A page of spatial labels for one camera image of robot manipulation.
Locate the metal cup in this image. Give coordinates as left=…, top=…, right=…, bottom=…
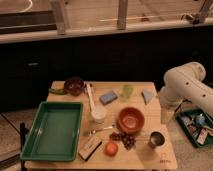
left=148, top=131, right=165, bottom=148

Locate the orange bowl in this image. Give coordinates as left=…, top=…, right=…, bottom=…
left=117, top=107, right=145, bottom=133

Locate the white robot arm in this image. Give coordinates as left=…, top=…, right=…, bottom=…
left=158, top=62, right=213, bottom=124

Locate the green translucent cup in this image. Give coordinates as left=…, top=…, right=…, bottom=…
left=121, top=84, right=133, bottom=101

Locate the white cup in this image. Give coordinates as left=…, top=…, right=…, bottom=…
left=91, top=106, right=107, bottom=123

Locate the wooden block eraser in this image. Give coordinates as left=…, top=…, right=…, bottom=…
left=78, top=136, right=102, bottom=161

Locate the grey triangular cloth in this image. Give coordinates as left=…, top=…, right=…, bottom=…
left=142, top=90, right=154, bottom=105

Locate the green plastic tray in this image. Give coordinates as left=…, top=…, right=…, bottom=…
left=21, top=102, right=83, bottom=162

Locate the metal spoon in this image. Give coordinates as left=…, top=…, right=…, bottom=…
left=83, top=125, right=115, bottom=136

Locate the blue sponge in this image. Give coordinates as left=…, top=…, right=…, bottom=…
left=99, top=91, right=118, bottom=105

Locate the dark red bowl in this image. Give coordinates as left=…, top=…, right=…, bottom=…
left=64, top=77, right=84, bottom=96

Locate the orange fruit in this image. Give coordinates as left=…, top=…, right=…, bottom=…
left=105, top=142, right=118, bottom=156

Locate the green bin with items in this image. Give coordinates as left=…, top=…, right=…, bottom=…
left=176, top=109, right=213, bottom=148

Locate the bunch of dark grapes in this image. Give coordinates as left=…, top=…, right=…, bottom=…
left=110, top=132, right=136, bottom=150

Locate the green chili pepper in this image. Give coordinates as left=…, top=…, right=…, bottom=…
left=48, top=88, right=67, bottom=95

